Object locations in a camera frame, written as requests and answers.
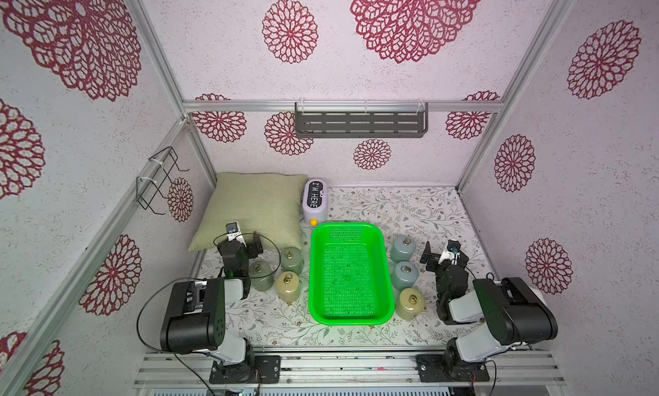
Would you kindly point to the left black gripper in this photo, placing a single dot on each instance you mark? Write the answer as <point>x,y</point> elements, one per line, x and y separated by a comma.
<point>253,250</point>

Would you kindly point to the grey-green canister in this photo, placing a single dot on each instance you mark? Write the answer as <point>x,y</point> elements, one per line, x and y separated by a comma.
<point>292,260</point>
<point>261,276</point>

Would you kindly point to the blue-grey canister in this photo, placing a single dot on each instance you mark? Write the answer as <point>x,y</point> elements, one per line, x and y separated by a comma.
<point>403,248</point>
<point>404,275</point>

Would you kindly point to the beige canister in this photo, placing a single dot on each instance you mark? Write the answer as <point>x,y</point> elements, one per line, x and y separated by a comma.
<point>287,286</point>
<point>410,303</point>

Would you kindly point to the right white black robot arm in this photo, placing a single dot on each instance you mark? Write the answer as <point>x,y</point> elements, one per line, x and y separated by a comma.
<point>509,312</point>

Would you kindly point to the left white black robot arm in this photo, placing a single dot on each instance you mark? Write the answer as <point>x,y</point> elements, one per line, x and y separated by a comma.
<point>195,320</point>

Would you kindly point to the green plastic basket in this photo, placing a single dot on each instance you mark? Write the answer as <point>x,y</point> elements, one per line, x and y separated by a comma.
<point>349,276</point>

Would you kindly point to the green pillow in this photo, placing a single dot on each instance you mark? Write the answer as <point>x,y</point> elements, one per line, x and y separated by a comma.
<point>267,203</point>

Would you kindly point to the white digital clock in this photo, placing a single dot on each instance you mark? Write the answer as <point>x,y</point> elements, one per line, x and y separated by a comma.
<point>315,202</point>

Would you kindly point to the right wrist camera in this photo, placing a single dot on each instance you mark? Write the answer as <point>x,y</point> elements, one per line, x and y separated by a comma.
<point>450,254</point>

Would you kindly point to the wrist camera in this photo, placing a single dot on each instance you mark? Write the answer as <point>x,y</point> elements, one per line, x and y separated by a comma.
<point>234,233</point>
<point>450,254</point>

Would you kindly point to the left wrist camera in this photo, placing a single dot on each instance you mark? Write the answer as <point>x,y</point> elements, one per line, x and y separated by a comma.
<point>234,233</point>

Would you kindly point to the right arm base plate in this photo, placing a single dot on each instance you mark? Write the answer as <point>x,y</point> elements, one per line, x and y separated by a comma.
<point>437,369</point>

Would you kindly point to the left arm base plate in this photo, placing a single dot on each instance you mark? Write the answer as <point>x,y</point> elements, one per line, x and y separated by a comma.
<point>254,370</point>

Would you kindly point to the black wire wall rack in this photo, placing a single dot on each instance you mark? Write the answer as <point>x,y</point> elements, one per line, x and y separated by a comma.
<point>149,187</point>

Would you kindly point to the grey wall shelf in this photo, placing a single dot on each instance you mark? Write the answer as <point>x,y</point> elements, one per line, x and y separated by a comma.
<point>360,124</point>

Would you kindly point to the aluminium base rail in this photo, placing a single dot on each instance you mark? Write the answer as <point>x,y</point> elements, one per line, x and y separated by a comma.
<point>390,366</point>

